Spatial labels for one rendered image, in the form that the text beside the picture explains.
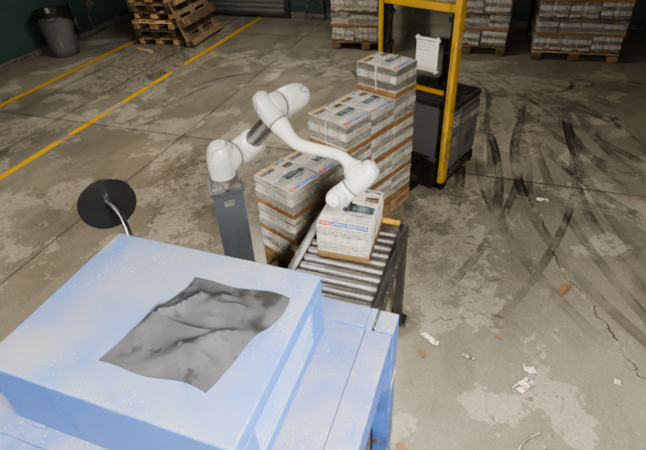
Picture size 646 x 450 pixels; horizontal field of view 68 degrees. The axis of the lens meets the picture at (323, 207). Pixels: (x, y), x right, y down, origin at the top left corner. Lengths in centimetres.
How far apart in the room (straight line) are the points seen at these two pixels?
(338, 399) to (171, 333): 41
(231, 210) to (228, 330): 199
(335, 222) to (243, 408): 166
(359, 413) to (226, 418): 34
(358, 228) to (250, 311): 145
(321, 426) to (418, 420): 185
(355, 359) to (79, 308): 66
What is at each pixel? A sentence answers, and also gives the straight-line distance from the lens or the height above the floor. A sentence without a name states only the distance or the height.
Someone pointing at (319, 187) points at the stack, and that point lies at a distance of 332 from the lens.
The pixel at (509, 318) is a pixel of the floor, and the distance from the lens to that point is 355.
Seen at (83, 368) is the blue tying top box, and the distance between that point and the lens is 113.
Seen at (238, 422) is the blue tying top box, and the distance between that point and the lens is 95.
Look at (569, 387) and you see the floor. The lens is 332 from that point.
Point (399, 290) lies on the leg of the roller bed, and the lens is 317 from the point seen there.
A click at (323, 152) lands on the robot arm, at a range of 228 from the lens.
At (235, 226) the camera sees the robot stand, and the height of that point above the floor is 73.
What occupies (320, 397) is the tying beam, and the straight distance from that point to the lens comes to 120.
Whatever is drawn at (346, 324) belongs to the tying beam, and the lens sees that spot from 133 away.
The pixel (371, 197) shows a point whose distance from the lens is 268.
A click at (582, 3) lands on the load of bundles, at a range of 802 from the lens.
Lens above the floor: 256
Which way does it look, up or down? 36 degrees down
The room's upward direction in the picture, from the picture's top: 3 degrees counter-clockwise
